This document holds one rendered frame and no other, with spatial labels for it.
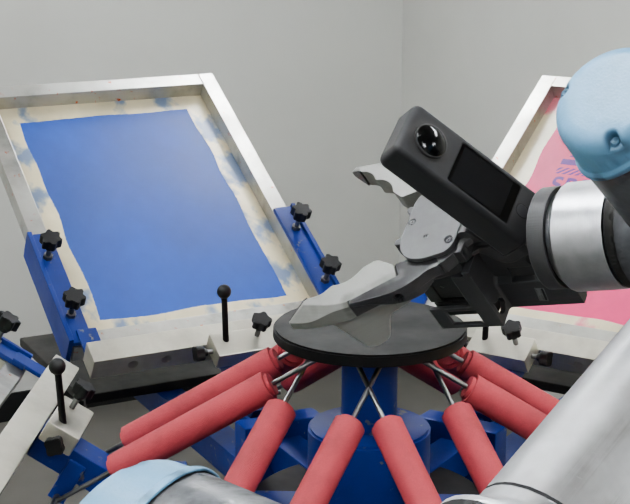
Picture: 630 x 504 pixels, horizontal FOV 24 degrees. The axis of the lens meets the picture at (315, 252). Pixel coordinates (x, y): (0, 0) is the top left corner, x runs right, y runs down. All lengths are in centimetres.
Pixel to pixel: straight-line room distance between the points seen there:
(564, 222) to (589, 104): 14
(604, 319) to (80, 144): 122
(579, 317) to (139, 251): 92
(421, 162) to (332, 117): 501
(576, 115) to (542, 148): 253
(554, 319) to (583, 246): 201
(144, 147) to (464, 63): 256
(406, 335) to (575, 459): 165
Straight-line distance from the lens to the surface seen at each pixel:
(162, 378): 322
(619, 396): 66
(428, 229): 103
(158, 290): 301
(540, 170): 332
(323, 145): 598
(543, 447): 65
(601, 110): 85
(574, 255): 97
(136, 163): 329
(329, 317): 104
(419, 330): 231
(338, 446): 216
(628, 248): 95
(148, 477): 69
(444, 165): 98
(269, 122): 585
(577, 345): 280
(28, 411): 246
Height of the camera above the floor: 201
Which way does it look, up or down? 14 degrees down
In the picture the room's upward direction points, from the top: straight up
